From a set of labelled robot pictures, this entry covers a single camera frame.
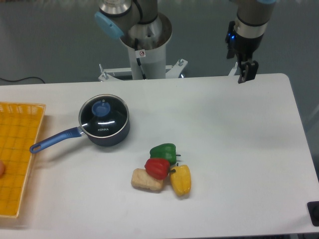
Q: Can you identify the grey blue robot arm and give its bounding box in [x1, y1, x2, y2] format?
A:
[94, 0, 276, 83]

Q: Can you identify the green bell pepper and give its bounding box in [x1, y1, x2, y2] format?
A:
[150, 143, 180, 165]

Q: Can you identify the yellow woven basket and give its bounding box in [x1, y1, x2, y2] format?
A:
[0, 102, 46, 218]

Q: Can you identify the dark saucepan blue handle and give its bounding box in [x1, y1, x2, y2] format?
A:
[29, 120, 130, 153]

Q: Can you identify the red bell pepper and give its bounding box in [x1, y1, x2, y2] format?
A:
[145, 158, 176, 180]

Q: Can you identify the black table-edge device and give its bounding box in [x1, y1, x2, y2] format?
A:
[307, 201, 319, 227]

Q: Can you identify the glass lid blue knob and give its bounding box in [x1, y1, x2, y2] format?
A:
[78, 94, 130, 138]

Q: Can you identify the orange round object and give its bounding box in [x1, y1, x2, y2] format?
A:
[0, 160, 5, 177]

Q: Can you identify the black pedestal cable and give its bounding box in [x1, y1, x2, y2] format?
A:
[134, 37, 147, 80]

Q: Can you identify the white base frame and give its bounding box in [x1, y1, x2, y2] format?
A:
[98, 58, 239, 82]

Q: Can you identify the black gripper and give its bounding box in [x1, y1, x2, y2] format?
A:
[225, 21, 263, 84]

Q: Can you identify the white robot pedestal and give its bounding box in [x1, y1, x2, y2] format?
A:
[120, 12, 172, 80]

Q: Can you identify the yellow bell pepper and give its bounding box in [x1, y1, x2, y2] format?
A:
[170, 164, 191, 197]

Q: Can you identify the black floor cable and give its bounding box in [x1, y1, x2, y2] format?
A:
[0, 76, 46, 84]

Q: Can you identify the beige bread piece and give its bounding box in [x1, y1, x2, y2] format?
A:
[131, 168, 163, 191]

